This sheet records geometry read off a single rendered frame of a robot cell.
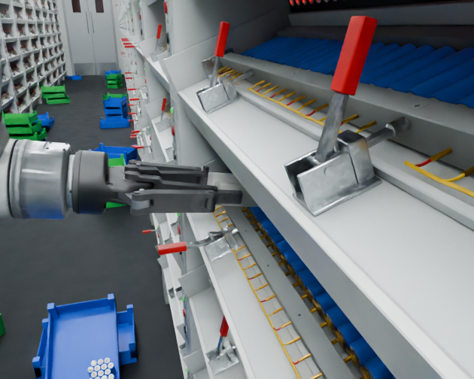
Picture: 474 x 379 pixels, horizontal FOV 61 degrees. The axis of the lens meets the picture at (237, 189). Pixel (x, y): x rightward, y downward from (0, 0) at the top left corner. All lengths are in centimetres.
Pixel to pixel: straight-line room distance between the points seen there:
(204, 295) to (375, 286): 62
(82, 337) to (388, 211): 131
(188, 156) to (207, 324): 28
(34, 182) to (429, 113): 38
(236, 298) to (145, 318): 118
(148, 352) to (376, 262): 134
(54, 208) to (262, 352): 27
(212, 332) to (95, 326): 80
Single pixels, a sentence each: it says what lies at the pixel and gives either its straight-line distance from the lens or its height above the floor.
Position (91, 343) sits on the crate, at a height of 9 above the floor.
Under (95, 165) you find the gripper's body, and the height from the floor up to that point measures 87.
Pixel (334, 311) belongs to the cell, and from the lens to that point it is 37.
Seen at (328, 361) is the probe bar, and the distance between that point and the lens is 34.
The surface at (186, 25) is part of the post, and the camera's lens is 63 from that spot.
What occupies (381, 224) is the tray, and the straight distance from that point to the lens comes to 19.
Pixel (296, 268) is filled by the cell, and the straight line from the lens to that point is 43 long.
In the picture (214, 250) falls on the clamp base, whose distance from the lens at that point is 52.
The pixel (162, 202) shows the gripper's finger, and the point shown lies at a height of 83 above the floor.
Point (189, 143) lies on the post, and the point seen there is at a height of 84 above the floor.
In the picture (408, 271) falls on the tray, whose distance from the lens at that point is 17.
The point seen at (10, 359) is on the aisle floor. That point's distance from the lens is 162.
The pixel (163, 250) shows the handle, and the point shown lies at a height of 76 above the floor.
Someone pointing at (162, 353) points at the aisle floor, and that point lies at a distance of 148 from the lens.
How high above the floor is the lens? 101
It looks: 22 degrees down
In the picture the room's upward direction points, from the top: straight up
